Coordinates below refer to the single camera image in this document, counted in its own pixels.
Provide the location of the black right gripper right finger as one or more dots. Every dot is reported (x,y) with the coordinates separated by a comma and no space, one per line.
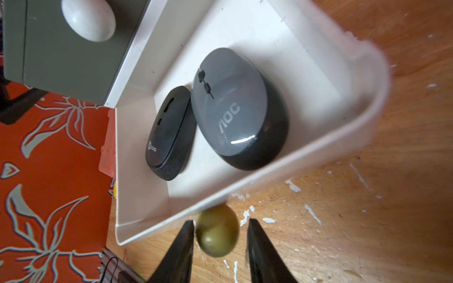
(266,266)

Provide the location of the grey AOC mouse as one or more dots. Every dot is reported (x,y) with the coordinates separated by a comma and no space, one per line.
(240,112)

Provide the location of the olive green top drawer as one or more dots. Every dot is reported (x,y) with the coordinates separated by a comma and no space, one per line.
(42,51)

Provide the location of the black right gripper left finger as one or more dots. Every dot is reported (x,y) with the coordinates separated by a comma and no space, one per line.
(176,266)

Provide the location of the white drawer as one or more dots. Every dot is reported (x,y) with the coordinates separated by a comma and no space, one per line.
(334,87)

